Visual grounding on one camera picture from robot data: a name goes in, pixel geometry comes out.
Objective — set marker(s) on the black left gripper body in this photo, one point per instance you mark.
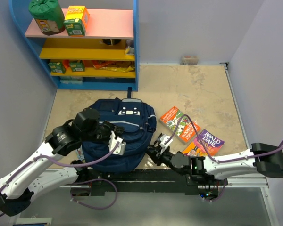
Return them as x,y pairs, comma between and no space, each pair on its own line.
102,132

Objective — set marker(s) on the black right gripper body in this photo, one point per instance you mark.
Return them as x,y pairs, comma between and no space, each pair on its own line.
163,156

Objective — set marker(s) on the orange 78-storey treehouse book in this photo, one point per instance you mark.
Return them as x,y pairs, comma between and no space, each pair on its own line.
185,131

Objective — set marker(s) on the navy blue backpack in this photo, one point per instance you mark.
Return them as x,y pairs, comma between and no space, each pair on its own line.
139,122

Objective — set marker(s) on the Roald Dahl Charlie book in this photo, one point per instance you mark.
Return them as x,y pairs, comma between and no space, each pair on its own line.
205,140

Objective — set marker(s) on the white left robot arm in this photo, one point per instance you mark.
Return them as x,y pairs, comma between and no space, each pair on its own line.
42,171

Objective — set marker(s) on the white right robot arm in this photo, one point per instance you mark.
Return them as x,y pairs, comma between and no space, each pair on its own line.
264,159

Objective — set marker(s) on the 169-storey treehouse book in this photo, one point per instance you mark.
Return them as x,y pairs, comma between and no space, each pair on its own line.
80,155

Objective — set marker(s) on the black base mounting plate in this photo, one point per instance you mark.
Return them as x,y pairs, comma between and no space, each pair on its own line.
149,181

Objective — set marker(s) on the orange yellow snack packets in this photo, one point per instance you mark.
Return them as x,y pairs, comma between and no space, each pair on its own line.
115,66

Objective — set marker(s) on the green box right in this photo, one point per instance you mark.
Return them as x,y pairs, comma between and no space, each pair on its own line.
77,66

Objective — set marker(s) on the blue shelf unit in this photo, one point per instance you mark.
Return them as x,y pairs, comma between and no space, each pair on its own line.
105,39

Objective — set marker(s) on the green box left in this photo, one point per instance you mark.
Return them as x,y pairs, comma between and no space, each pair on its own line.
57,67

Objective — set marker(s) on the yellow green carton box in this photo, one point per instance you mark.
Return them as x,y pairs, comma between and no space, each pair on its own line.
76,20

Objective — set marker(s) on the green chips canister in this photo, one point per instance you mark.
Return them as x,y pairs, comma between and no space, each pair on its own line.
48,15

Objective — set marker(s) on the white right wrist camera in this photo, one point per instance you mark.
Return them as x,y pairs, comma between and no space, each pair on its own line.
164,141

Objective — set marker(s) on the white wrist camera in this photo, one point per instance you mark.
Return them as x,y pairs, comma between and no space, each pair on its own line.
116,144
164,141

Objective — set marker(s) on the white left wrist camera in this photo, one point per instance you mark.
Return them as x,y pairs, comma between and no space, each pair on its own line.
116,144

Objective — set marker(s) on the small brown box at wall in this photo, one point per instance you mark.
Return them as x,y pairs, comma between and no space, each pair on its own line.
189,60

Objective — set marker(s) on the aluminium rail frame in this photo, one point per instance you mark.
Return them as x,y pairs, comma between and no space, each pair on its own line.
212,95

